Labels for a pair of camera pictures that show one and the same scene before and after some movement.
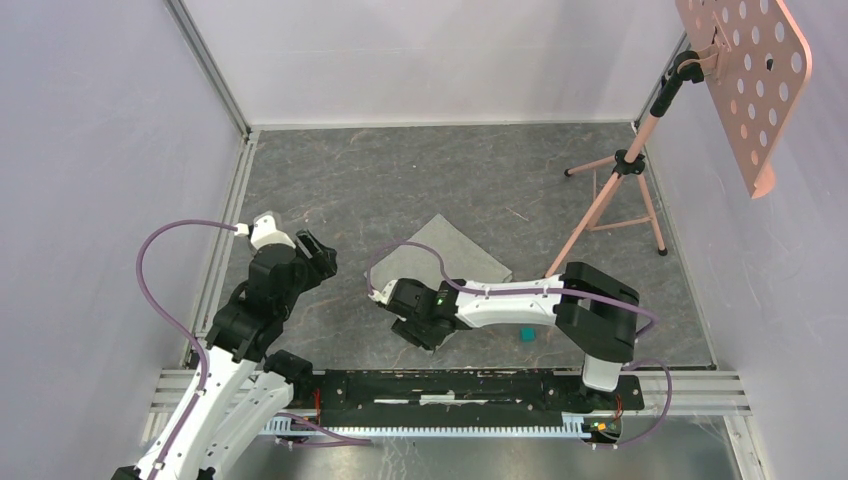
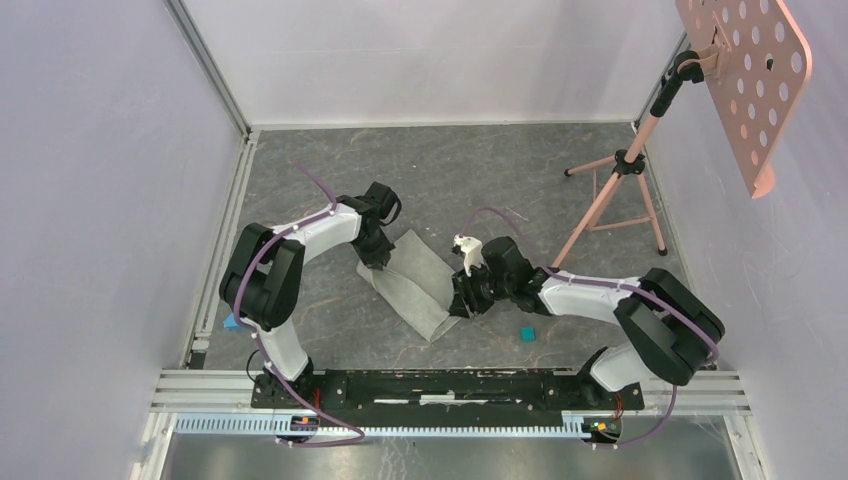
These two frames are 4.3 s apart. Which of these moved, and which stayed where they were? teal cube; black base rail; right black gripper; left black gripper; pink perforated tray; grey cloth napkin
Moved: right black gripper; left black gripper; grey cloth napkin
Stayed: pink perforated tray; teal cube; black base rail
